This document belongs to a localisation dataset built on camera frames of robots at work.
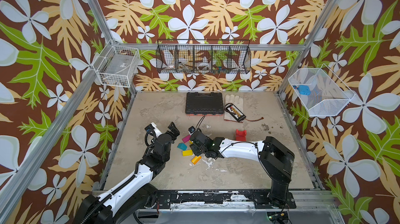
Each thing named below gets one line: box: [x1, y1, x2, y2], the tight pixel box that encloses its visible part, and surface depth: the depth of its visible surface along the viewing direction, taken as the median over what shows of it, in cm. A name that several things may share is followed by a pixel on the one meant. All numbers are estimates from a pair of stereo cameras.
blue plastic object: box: [292, 84, 311, 96], surface depth 88 cm
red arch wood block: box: [235, 129, 247, 142], surface depth 95 cm
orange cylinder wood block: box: [191, 155, 203, 165], surface depth 88 cm
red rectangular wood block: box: [235, 135, 247, 142], surface depth 94 cm
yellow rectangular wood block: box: [182, 149, 194, 157], surface depth 90 cm
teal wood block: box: [176, 142, 188, 151], surface depth 93 cm
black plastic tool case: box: [185, 91, 224, 116], surface depth 113 cm
